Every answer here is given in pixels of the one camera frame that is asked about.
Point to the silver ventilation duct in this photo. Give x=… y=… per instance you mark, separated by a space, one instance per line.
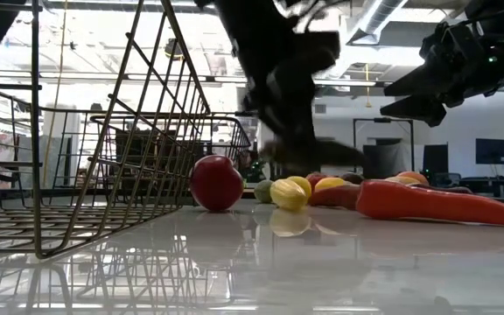
x=379 y=17

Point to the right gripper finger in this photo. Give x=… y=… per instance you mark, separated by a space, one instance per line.
x=422 y=110
x=427 y=83

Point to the large orange carrot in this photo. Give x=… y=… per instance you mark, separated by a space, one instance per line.
x=431 y=203

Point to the large red apple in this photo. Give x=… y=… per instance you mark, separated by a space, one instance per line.
x=216 y=184

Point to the pale green round fruit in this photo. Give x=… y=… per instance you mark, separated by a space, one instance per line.
x=263 y=191

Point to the long ceiling light bar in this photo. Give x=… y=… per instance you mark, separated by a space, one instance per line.
x=348 y=82

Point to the black device with green lights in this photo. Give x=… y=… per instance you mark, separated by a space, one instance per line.
x=257 y=170

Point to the long red pepper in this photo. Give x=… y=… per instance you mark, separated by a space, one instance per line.
x=335 y=196

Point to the black hanging ceiling device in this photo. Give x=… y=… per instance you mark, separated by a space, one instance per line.
x=174 y=48

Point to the black standing screen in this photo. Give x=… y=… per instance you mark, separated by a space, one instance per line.
x=436 y=157

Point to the dark purple eggplant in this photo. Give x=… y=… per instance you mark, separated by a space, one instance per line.
x=352 y=177

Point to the black frame stand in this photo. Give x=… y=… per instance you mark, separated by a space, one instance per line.
x=383 y=119

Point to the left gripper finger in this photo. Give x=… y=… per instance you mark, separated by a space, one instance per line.
x=278 y=122
x=306 y=131

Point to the dark long vegetable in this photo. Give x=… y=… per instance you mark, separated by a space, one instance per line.
x=449 y=189

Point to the dark computer monitor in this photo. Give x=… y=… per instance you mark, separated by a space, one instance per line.
x=492 y=151

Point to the red tomato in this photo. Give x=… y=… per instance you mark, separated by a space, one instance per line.
x=315 y=178

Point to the dark office desk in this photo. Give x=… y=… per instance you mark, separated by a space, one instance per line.
x=492 y=181

